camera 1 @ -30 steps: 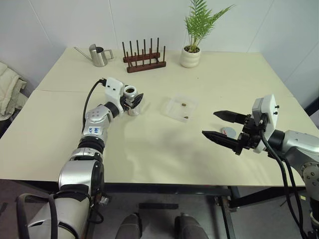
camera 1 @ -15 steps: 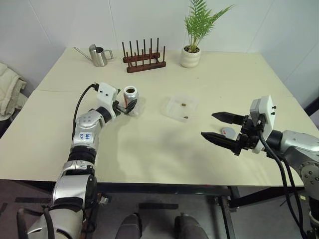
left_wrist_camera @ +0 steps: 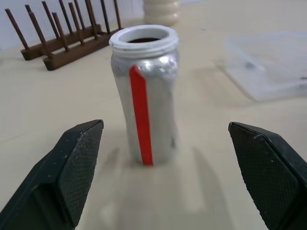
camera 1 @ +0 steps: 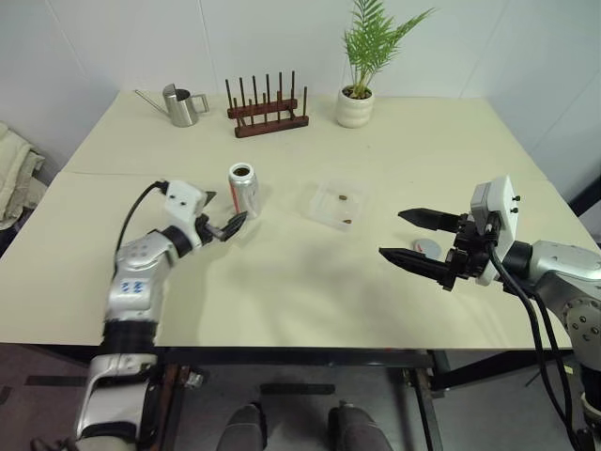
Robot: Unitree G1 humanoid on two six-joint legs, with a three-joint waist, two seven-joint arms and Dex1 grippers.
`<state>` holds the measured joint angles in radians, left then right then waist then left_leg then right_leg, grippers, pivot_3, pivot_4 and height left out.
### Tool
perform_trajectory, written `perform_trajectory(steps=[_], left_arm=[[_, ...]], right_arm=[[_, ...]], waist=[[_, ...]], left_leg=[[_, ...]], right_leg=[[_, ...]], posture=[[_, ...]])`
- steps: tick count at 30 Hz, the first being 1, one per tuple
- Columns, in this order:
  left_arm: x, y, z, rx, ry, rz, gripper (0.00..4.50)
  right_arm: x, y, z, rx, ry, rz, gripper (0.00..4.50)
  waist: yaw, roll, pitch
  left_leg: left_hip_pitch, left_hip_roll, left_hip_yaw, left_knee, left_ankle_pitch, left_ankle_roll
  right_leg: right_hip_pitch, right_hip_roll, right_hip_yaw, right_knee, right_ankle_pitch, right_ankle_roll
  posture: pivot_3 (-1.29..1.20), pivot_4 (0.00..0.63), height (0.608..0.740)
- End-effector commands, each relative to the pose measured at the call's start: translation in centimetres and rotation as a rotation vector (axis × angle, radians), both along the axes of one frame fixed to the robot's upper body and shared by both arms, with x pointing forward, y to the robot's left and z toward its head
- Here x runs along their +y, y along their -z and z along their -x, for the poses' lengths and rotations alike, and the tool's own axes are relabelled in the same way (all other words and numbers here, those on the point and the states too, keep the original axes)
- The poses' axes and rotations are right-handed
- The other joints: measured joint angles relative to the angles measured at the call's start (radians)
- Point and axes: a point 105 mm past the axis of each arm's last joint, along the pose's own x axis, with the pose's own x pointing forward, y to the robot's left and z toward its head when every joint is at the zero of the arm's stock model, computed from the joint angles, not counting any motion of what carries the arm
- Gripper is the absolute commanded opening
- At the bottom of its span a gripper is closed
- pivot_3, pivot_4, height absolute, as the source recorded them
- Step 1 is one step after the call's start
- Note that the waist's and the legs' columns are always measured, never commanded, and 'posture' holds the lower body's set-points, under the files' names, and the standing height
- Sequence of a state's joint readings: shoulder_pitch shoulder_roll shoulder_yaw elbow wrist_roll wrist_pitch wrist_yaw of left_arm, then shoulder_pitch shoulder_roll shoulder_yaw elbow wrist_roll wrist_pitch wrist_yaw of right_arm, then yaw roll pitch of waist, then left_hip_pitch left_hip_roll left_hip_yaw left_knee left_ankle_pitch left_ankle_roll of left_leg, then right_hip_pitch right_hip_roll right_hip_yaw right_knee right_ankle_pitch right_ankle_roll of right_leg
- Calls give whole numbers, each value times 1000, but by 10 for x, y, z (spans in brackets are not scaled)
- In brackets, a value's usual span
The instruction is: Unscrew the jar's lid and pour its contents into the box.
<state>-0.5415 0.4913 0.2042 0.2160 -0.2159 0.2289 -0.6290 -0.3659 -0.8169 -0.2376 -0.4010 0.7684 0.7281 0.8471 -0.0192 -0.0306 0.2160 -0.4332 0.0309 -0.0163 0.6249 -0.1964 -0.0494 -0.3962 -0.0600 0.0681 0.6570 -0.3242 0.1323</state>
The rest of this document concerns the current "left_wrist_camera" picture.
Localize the dark wooden peg rack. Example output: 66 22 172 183
5 0 123 71

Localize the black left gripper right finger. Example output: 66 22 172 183
228 122 307 230

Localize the cream ribbed ceramic jar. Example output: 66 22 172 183
143 0 181 27

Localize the silver jar with red stripe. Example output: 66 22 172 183
108 24 180 167

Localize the clear plastic container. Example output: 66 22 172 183
215 30 307 102

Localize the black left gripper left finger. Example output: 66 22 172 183
0 119 105 230

